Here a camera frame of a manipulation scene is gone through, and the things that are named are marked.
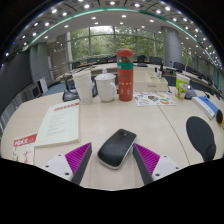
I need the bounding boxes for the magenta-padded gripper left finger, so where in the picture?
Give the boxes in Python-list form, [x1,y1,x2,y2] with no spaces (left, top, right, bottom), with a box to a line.
[42,142,93,186]

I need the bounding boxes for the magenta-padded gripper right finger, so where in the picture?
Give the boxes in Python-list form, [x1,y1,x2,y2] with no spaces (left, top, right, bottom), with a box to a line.
[132,143,183,186]

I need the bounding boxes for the black computer mouse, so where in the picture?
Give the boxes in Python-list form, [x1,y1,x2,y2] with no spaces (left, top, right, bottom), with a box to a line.
[97,128,138,170]

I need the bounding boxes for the black mouse pad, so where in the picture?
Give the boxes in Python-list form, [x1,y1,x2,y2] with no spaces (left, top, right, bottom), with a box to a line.
[185,115,217,163]

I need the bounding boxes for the cream printed document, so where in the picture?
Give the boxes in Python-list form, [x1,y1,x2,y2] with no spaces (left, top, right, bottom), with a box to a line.
[34,99,81,148]

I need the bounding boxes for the red and white leaflet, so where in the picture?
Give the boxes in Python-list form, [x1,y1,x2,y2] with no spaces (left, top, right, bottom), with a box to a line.
[11,132,38,165]

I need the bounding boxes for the colourful sticker sheet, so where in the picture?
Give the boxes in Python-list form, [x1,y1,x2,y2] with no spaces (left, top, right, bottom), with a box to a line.
[133,91,178,108]

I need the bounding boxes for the white paper cup stack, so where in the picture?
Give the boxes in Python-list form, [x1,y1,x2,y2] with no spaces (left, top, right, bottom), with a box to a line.
[71,69,94,105]

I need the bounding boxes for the white lidded mug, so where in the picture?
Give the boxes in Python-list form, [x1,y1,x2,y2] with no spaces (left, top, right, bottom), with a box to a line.
[94,73,118,103]

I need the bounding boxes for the beige box tray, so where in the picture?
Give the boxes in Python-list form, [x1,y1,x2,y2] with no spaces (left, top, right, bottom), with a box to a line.
[133,70,169,93]

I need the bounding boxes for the blue and white book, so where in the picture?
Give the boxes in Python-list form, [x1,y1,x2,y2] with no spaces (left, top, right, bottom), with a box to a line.
[191,95,220,120]

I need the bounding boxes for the grey box monitor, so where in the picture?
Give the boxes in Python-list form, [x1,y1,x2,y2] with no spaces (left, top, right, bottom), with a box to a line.
[28,84,43,99]

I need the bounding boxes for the green printed paper cup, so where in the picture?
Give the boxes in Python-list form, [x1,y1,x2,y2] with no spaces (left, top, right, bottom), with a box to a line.
[174,73,191,101]

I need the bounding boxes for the white standing panel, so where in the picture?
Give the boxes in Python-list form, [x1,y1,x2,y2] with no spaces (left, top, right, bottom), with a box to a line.
[37,77,49,94]

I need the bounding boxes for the red thermos bottle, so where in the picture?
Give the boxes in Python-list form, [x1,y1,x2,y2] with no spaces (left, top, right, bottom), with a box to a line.
[116,48,135,102]

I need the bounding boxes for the black handheld microphone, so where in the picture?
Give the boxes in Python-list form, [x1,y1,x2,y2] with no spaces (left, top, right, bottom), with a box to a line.
[215,109,224,128]

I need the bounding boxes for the dark office chairs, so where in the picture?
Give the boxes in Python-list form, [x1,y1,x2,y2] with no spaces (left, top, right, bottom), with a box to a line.
[71,54,214,84]

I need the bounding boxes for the ceiling lights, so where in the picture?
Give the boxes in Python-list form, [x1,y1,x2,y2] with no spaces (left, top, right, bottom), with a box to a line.
[4,0,221,58]

